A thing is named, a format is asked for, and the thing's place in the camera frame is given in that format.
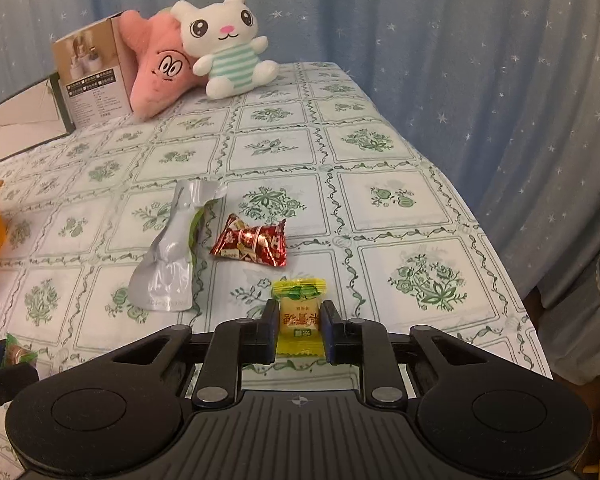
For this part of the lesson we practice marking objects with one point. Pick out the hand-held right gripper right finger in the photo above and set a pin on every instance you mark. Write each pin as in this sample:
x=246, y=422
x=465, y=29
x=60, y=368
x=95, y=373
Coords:
x=329, y=332

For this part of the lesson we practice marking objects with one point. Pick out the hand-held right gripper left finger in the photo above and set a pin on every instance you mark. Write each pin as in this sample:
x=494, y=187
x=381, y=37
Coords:
x=271, y=332

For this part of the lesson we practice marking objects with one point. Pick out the green-wrapped brown candy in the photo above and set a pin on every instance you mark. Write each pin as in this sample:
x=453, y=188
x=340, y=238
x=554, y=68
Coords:
x=21, y=350

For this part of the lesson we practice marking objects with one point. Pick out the yellow candy packet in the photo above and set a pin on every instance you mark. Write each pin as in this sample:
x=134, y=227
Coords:
x=300, y=317

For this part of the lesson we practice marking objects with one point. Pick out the dark red shiny candy packet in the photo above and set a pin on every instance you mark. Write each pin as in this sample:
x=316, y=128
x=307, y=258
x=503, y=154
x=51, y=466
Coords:
x=250, y=245

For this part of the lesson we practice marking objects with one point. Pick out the silver foil snack packet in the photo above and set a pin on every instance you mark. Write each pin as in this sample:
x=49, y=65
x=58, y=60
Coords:
x=170, y=265

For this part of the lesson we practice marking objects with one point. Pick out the green floral tablecloth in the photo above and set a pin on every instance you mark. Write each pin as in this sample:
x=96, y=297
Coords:
x=420, y=210

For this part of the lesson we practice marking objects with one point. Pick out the white flat box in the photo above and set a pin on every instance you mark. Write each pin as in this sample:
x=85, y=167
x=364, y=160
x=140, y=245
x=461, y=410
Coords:
x=20, y=120

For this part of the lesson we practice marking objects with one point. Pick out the blue lace-trimmed furniture cover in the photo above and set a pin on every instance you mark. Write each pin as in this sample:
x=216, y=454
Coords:
x=585, y=325

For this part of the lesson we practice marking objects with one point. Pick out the pink starfish plush toy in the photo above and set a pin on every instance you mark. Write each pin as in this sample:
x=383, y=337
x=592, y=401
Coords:
x=160, y=70

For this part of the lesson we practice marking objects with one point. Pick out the white bunny plush toy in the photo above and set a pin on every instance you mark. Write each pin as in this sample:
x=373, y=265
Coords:
x=225, y=45

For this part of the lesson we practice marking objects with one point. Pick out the printed cardboard box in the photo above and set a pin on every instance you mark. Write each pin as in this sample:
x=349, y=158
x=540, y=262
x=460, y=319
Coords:
x=92, y=75

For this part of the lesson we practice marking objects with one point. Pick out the blue star-print curtain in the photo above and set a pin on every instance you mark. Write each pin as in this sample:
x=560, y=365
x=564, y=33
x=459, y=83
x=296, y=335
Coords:
x=455, y=60

